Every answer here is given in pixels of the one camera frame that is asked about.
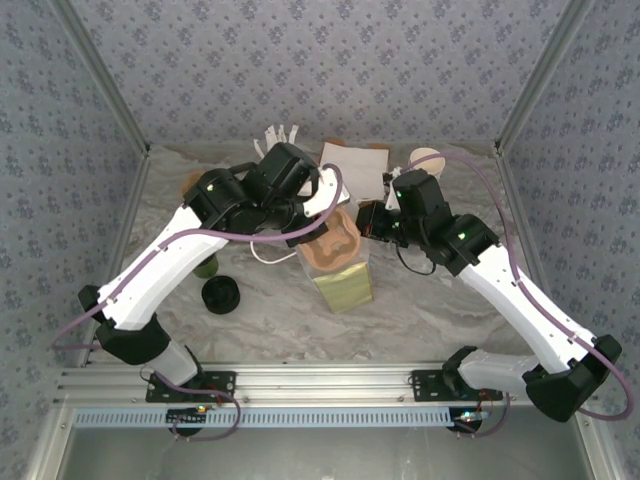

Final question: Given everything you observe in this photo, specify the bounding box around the green paper coffee cup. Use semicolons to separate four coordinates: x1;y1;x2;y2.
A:
194;252;221;280

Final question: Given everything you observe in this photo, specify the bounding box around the single brown pulp cup carrier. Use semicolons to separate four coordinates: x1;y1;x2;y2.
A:
299;208;361;274

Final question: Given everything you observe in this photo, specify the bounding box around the white yellow paper bag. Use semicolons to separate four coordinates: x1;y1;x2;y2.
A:
249;208;374;315

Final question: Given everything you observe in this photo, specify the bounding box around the cream paper cup stack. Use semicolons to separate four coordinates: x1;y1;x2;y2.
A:
408;147;446;176

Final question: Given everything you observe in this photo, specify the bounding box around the brown pulp cup carrier stack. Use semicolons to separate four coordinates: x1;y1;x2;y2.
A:
180;169;206;194

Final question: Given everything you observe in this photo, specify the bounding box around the stack of white napkins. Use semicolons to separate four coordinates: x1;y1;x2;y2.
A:
324;137;391;206

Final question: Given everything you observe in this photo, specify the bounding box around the black lid stack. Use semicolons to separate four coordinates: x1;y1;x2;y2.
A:
201;274;242;315

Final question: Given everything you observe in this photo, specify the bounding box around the small LED circuit board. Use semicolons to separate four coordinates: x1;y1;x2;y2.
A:
167;405;209;434
452;408;489;434

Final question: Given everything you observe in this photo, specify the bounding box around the metal base panel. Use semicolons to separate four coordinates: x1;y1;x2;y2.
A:
27;404;619;480

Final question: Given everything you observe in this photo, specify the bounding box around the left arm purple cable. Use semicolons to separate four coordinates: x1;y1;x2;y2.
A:
49;162;346;444

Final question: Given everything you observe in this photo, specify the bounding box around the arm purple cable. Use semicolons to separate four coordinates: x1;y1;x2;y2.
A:
49;162;346;444
397;152;632;440

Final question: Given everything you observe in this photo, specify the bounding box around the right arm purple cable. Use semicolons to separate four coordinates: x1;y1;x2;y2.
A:
397;152;632;440

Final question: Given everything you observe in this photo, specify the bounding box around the right thin black cable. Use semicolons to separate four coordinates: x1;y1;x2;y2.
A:
396;244;437;275

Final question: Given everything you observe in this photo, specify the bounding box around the aluminium frame post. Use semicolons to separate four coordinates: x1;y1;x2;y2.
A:
494;0;599;154
52;0;152;156

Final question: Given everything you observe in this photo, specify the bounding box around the aluminium mounting rail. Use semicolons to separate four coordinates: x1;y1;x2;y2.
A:
57;367;531;405

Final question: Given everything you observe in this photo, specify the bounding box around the slotted grey cable duct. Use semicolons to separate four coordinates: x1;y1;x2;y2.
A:
72;405;456;430

